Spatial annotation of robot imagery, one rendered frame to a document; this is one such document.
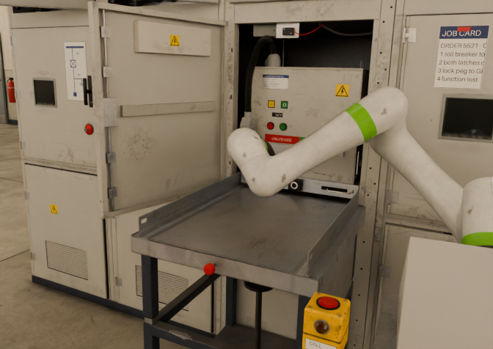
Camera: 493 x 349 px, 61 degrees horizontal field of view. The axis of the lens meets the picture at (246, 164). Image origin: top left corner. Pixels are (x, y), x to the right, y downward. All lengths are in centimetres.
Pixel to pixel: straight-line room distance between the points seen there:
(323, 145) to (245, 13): 82
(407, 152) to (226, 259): 64
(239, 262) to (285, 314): 89
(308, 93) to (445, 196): 74
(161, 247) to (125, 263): 112
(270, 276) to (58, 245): 184
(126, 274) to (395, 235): 146
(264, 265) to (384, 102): 58
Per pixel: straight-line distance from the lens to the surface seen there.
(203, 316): 227
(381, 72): 167
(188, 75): 177
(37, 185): 279
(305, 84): 178
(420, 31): 165
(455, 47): 164
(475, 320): 99
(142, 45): 160
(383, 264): 181
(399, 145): 139
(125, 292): 254
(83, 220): 257
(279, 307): 205
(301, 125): 180
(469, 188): 116
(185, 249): 129
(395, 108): 129
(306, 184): 182
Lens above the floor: 137
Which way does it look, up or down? 12 degrees down
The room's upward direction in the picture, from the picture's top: 1 degrees clockwise
